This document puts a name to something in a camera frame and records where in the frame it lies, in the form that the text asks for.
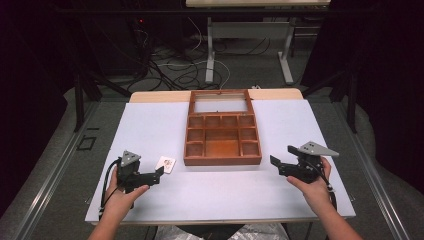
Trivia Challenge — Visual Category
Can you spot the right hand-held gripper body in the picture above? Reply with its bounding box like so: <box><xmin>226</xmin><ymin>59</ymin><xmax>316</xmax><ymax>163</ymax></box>
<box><xmin>278</xmin><ymin>141</ymin><xmax>340</xmax><ymax>185</ymax></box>

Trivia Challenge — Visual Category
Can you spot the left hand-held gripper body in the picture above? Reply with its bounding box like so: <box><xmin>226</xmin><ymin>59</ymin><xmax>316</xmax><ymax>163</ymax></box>
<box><xmin>116</xmin><ymin>150</ymin><xmax>158</xmax><ymax>195</ymax></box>

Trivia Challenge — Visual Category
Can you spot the small white printed card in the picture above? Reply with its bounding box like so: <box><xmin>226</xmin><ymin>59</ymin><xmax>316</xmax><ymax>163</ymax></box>
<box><xmin>154</xmin><ymin>155</ymin><xmax>177</xmax><ymax>175</ymax></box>

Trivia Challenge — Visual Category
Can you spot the wooden compartment box with lid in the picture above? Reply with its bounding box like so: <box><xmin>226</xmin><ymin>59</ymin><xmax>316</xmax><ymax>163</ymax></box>
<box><xmin>183</xmin><ymin>88</ymin><xmax>263</xmax><ymax>167</ymax></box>

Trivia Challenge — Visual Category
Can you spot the person's right hand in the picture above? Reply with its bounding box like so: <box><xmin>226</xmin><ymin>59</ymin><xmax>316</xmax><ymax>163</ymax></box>
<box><xmin>286</xmin><ymin>156</ymin><xmax>333</xmax><ymax>214</ymax></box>

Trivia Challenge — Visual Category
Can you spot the person's left hand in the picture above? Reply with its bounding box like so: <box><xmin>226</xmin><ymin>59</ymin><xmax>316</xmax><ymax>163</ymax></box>
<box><xmin>102</xmin><ymin>166</ymin><xmax>151</xmax><ymax>219</ymax></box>

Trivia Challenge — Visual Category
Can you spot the white table cover sheet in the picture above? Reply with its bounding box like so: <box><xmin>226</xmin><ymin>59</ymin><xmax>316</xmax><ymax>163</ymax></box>
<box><xmin>84</xmin><ymin>98</ymin><xmax>357</xmax><ymax>225</ymax></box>

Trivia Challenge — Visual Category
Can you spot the black metal stand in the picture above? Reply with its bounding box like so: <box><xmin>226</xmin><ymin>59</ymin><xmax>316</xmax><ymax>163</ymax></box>
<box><xmin>73</xmin><ymin>68</ymin><xmax>133</xmax><ymax>133</ymax></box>
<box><xmin>301</xmin><ymin>64</ymin><xmax>360</xmax><ymax>135</ymax></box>

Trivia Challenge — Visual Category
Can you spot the person's lap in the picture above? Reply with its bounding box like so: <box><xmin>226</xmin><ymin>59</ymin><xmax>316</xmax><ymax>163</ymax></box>
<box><xmin>154</xmin><ymin>223</ymin><xmax>292</xmax><ymax>240</ymax></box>

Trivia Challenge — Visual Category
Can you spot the dark curtain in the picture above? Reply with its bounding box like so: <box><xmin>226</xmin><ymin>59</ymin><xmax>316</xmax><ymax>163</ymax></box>
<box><xmin>0</xmin><ymin>0</ymin><xmax>79</xmax><ymax>218</ymax></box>
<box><xmin>299</xmin><ymin>0</ymin><xmax>424</xmax><ymax>196</ymax></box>

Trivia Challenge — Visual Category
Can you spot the white desk with legs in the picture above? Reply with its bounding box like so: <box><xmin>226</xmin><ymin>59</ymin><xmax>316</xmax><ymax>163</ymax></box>
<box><xmin>185</xmin><ymin>0</ymin><xmax>332</xmax><ymax>86</ymax></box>

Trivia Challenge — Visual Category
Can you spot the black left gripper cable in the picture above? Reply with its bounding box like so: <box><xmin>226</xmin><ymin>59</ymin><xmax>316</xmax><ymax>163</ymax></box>
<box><xmin>97</xmin><ymin>158</ymin><xmax>122</xmax><ymax>222</ymax></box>

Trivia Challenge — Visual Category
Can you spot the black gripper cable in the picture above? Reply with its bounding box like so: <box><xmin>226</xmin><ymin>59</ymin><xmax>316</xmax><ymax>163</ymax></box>
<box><xmin>311</xmin><ymin>163</ymin><xmax>338</xmax><ymax>212</ymax></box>
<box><xmin>97</xmin><ymin>158</ymin><xmax>122</xmax><ymax>222</ymax></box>

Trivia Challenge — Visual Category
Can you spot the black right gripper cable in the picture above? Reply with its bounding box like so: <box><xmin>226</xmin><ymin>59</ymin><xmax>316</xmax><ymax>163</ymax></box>
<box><xmin>311</xmin><ymin>163</ymin><xmax>338</xmax><ymax>212</ymax></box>

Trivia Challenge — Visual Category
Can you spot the metal floor rail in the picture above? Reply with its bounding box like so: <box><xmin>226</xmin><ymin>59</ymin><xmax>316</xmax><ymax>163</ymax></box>
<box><xmin>12</xmin><ymin>99</ymin><xmax>103</xmax><ymax>240</ymax></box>
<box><xmin>333</xmin><ymin>99</ymin><xmax>413</xmax><ymax>240</ymax></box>

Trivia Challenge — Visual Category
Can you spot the black floor cable bundle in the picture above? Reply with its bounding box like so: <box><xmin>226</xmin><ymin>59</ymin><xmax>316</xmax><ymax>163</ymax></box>
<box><xmin>126</xmin><ymin>18</ymin><xmax>271</xmax><ymax>93</ymax></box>

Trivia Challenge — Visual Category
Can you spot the white floor cable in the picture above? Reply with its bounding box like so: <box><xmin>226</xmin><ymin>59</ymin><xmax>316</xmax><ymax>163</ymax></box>
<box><xmin>155</xmin><ymin>16</ymin><xmax>232</xmax><ymax>90</ymax></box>

